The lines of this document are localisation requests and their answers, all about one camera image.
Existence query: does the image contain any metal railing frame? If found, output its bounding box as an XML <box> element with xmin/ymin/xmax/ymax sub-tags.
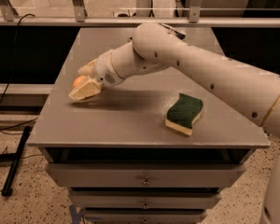
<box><xmin>0</xmin><ymin>0</ymin><xmax>280</xmax><ymax>28</ymax></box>

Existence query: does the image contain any blue snack bag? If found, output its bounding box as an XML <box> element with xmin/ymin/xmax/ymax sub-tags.
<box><xmin>161</xmin><ymin>23</ymin><xmax>186</xmax><ymax>40</ymax></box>

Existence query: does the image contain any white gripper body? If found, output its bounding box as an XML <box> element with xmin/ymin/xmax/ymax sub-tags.
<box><xmin>93</xmin><ymin>49</ymin><xmax>118</xmax><ymax>87</ymax></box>

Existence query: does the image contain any grey drawer cabinet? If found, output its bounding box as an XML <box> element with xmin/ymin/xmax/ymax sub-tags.
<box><xmin>28</xmin><ymin>28</ymin><xmax>269</xmax><ymax>224</ymax></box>

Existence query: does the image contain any black floor stand leg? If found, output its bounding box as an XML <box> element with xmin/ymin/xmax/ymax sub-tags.
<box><xmin>1</xmin><ymin>126</ymin><xmax>31</xmax><ymax>197</ymax></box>

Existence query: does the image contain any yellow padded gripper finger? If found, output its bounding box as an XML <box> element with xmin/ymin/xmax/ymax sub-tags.
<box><xmin>68</xmin><ymin>76</ymin><xmax>102</xmax><ymax>101</ymax></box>
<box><xmin>77</xmin><ymin>59</ymin><xmax>96</xmax><ymax>76</ymax></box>

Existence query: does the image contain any grey drawer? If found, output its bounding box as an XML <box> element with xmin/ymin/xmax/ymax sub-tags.
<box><xmin>82</xmin><ymin>209</ymin><xmax>206</xmax><ymax>224</ymax></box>
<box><xmin>46</xmin><ymin>163</ymin><xmax>245</xmax><ymax>188</ymax></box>
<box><xmin>69</xmin><ymin>189</ymin><xmax>221</xmax><ymax>209</ymax></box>

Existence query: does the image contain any green yellow sponge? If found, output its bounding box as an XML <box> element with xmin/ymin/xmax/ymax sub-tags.
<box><xmin>165</xmin><ymin>93</ymin><xmax>203</xmax><ymax>136</ymax></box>

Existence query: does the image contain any bottom grey drawer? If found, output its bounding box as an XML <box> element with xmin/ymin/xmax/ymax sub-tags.
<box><xmin>82</xmin><ymin>209</ymin><xmax>206</xmax><ymax>224</ymax></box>

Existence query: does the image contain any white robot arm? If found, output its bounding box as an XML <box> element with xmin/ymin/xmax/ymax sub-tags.
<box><xmin>69</xmin><ymin>23</ymin><xmax>280</xmax><ymax>139</ymax></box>

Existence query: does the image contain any middle grey drawer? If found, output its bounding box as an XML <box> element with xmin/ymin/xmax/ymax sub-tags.
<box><xmin>69</xmin><ymin>189</ymin><xmax>221</xmax><ymax>209</ymax></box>

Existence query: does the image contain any black cable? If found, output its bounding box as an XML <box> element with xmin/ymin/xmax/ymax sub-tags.
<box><xmin>0</xmin><ymin>13</ymin><xmax>39</xmax><ymax>136</ymax></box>

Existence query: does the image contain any top grey drawer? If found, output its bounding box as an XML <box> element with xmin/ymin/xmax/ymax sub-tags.
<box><xmin>46</xmin><ymin>163</ymin><xmax>245</xmax><ymax>188</ymax></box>

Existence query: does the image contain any orange fruit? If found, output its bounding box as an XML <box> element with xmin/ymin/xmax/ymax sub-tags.
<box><xmin>72</xmin><ymin>76</ymin><xmax>85</xmax><ymax>89</ymax></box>

